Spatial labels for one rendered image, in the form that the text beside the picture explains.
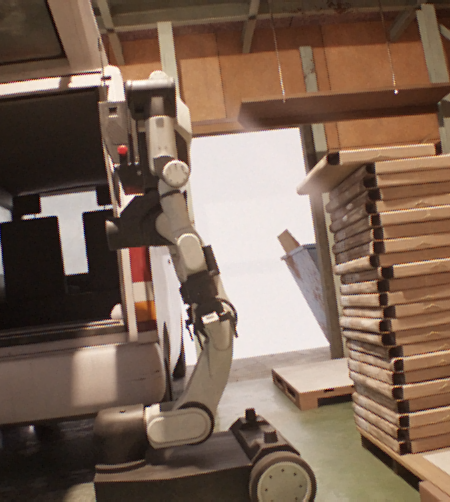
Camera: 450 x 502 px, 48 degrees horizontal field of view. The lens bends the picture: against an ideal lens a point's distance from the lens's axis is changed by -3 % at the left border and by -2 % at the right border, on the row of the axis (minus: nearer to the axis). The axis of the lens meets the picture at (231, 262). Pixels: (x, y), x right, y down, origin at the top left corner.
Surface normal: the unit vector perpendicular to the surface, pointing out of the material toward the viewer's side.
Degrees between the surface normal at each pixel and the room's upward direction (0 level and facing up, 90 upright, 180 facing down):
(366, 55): 90
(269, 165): 90
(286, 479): 90
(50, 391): 90
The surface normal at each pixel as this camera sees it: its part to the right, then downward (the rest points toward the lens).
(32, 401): 0.11, -0.02
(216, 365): 0.18, 0.33
